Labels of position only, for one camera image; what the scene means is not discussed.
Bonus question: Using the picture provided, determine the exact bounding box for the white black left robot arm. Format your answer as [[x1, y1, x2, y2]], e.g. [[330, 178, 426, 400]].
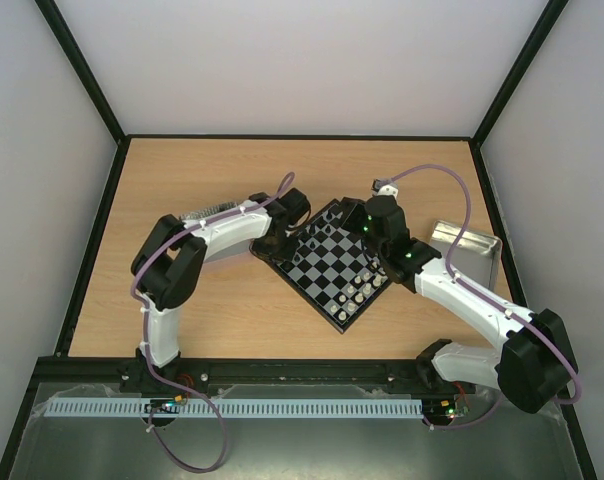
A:
[[131, 188, 311, 368]]

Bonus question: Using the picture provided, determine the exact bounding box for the metal tray of white pieces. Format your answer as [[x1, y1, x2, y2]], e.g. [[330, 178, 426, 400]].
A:
[[429, 220, 502, 291]]

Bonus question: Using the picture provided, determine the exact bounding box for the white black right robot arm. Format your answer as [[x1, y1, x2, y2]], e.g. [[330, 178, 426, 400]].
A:
[[339, 195, 578, 413]]

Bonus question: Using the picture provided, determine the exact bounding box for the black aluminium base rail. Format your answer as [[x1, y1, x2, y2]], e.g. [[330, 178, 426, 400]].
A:
[[28, 356, 475, 398]]

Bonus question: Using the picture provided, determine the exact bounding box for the light blue slotted cable duct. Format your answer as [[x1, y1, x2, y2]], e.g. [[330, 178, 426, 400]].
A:
[[43, 397, 423, 419]]

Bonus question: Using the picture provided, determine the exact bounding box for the grey tray of black pieces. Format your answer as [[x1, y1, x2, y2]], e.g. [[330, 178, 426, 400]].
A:
[[179, 200, 264, 264]]

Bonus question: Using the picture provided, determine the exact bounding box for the black white chess board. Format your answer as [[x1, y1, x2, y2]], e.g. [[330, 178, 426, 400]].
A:
[[267, 199, 391, 333]]

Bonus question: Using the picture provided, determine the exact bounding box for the black enclosure frame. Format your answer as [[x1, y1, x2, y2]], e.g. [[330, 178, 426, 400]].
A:
[[0, 0, 598, 480]]

